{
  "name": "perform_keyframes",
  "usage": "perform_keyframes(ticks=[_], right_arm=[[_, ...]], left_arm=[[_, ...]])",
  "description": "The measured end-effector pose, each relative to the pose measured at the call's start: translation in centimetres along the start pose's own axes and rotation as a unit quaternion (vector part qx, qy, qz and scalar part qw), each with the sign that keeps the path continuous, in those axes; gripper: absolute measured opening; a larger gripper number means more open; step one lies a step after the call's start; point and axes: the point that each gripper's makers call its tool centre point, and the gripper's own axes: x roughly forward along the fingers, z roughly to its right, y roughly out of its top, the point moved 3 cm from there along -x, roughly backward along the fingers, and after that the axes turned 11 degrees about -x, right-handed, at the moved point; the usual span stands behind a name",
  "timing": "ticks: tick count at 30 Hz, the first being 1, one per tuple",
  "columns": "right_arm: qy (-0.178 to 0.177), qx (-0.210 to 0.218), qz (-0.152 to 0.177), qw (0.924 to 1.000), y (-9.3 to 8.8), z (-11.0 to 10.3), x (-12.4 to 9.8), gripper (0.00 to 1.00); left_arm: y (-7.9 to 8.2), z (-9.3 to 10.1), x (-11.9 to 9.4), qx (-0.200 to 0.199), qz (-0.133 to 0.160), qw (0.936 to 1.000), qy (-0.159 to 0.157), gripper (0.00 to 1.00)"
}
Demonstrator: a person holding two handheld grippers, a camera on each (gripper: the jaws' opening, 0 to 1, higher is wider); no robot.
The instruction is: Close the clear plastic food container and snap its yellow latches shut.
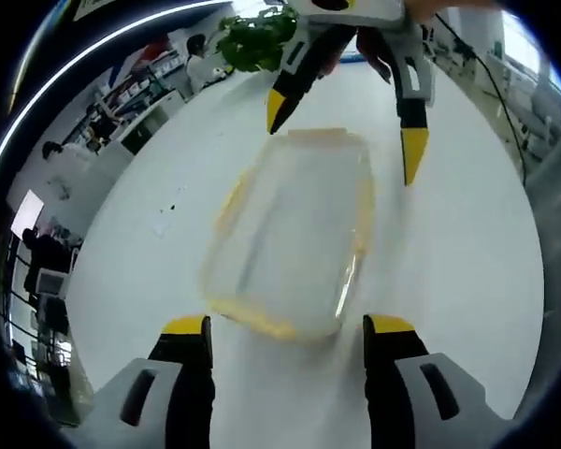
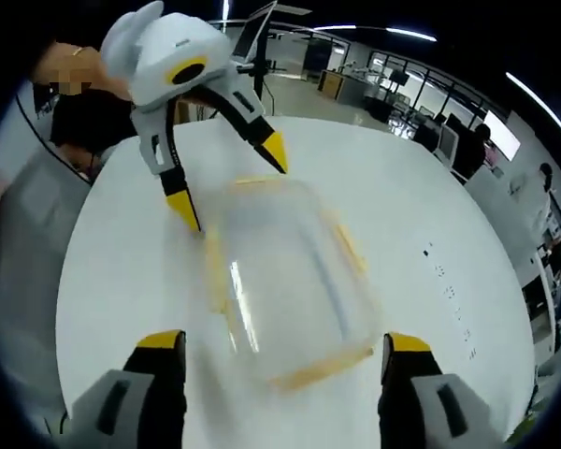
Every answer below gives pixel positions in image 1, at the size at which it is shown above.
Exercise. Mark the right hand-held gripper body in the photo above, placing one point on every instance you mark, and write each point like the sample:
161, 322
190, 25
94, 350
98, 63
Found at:
355, 14

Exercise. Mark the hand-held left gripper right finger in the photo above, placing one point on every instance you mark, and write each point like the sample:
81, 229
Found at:
416, 397

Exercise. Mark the clear container with yellow buckle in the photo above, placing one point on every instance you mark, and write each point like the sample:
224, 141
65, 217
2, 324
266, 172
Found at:
290, 234

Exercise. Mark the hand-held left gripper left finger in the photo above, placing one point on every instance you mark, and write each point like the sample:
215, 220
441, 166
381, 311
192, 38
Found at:
163, 397

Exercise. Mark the storage shelving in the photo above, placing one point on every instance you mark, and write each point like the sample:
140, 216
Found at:
135, 89

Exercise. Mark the white counter desk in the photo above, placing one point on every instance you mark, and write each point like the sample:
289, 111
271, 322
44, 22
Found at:
152, 119

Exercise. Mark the long ceiling light strip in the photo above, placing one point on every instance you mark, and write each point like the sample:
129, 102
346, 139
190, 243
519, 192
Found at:
75, 61

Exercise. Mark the person's right hand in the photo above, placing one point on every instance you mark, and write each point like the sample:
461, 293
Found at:
439, 7

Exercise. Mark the green potted plant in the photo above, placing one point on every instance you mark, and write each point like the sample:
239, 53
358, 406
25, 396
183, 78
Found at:
257, 39

